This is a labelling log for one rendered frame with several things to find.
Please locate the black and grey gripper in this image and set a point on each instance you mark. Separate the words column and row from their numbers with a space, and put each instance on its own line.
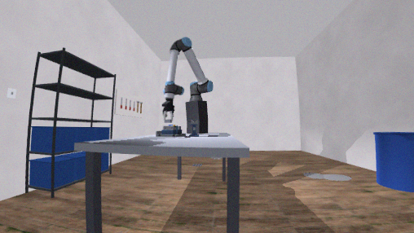
column 169, row 108

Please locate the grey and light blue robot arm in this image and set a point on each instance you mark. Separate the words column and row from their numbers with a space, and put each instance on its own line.
column 197, row 88

